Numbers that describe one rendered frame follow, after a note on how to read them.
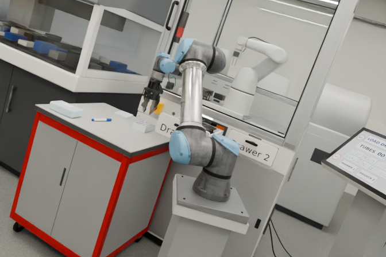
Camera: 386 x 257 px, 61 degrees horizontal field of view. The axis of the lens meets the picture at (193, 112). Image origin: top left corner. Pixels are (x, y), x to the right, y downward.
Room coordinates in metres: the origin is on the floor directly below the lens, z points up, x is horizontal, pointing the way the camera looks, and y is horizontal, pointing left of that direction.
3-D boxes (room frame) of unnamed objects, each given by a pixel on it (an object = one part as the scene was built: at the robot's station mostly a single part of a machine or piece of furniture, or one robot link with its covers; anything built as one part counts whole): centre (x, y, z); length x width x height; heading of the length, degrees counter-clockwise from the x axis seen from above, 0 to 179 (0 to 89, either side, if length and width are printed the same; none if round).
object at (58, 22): (2.85, 1.41, 1.13); 1.78 x 1.14 x 0.45; 70
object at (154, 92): (1.85, 0.26, 1.01); 0.09 x 0.08 x 0.12; 166
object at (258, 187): (2.39, -0.29, 0.40); 1.03 x 0.95 x 0.80; 70
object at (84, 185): (1.80, 0.40, 0.38); 0.62 x 0.58 x 0.76; 70
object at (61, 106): (1.66, 0.64, 0.78); 0.15 x 0.10 x 0.04; 77
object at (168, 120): (1.65, 0.02, 0.87); 0.29 x 0.02 x 0.11; 70
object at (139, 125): (1.86, 0.25, 0.78); 0.12 x 0.08 x 0.04; 166
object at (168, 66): (1.77, 0.20, 1.17); 0.11 x 0.11 x 0.08; 23
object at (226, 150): (1.23, -0.15, 0.95); 0.13 x 0.12 x 0.14; 113
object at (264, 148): (1.84, -0.38, 0.87); 0.29 x 0.02 x 0.11; 70
